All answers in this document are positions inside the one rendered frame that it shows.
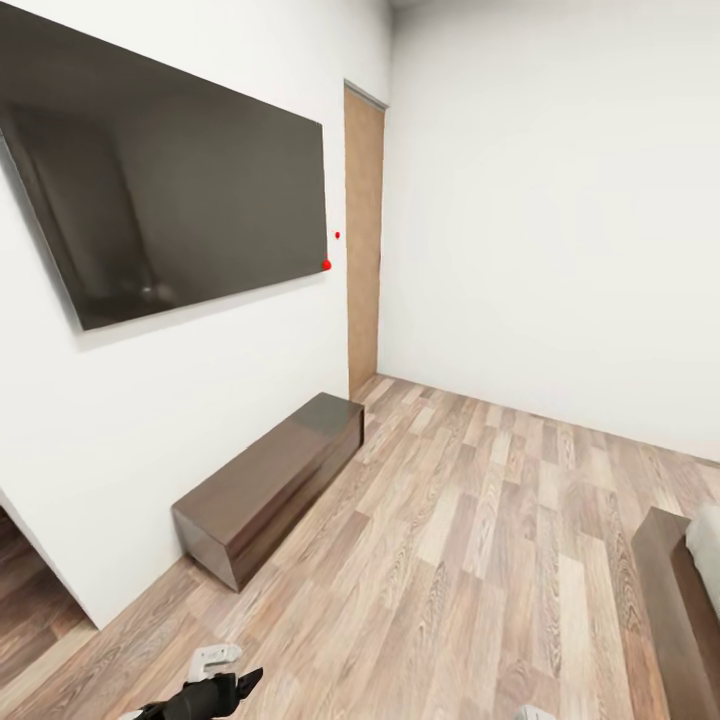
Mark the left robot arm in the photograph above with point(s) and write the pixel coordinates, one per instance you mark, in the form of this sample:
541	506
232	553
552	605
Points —
205	695

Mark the wall mounted tv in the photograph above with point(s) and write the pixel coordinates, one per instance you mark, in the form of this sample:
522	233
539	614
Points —
154	188

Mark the bench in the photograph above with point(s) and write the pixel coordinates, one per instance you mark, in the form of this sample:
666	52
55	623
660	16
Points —
238	516

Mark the bed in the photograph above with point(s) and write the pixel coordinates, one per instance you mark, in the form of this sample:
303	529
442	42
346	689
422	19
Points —
679	567

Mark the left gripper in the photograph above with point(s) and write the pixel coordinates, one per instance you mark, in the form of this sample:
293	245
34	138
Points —
220	696

